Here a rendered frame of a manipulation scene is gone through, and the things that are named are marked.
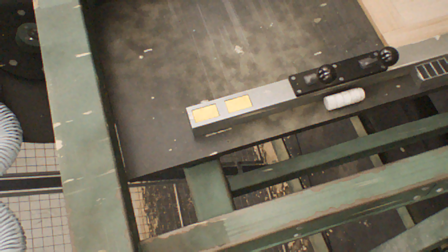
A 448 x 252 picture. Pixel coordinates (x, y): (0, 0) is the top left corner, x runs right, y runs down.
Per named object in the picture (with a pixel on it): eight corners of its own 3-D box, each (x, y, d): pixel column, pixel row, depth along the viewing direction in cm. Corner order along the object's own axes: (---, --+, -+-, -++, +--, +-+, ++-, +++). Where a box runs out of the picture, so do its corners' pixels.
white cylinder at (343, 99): (328, 113, 100) (363, 103, 101) (330, 106, 98) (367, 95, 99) (322, 101, 102) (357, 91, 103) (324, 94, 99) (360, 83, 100)
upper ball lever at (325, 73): (320, 87, 100) (343, 80, 87) (303, 91, 100) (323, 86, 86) (315, 69, 100) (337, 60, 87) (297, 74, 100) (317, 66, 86)
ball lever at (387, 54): (374, 71, 101) (405, 62, 88) (357, 76, 101) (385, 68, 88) (369, 53, 101) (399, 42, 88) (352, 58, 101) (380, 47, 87)
